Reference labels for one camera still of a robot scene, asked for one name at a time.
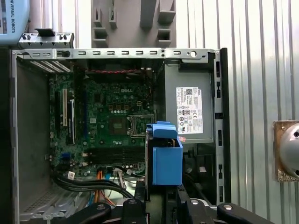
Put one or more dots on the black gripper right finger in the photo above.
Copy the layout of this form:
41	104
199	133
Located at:
191	212

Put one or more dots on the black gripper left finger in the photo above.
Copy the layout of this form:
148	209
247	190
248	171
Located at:
135	210

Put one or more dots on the hard disk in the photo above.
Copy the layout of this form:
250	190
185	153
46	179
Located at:
167	163

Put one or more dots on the metal disk bay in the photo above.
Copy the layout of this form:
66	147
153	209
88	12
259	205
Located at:
60	205

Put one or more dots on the black RAM slot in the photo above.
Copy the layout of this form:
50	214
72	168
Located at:
116	151
116	159

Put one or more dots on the CPU socket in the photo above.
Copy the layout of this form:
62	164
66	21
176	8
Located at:
141	124

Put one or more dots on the grey power supply unit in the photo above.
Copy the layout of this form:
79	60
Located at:
170	105

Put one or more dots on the green Dell motherboard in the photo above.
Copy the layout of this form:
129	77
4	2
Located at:
98	105

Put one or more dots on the white expansion slot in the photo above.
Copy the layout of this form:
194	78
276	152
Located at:
64	107

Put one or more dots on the black open PC case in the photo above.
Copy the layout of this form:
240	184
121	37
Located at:
32	128

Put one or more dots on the grey parts rack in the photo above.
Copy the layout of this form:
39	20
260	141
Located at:
130	35

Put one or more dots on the pale blue teach pendant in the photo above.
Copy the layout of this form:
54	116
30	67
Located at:
19	18

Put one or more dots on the hinged metal slot bracket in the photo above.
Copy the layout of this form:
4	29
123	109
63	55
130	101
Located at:
47	40

